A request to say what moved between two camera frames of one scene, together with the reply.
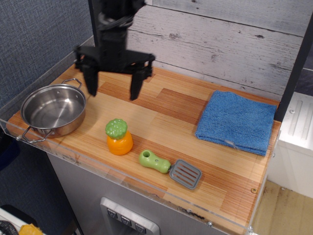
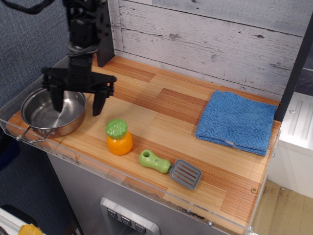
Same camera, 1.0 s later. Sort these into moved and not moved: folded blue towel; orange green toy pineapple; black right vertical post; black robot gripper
Moved: black robot gripper
Not moved: black right vertical post; orange green toy pineapple; folded blue towel
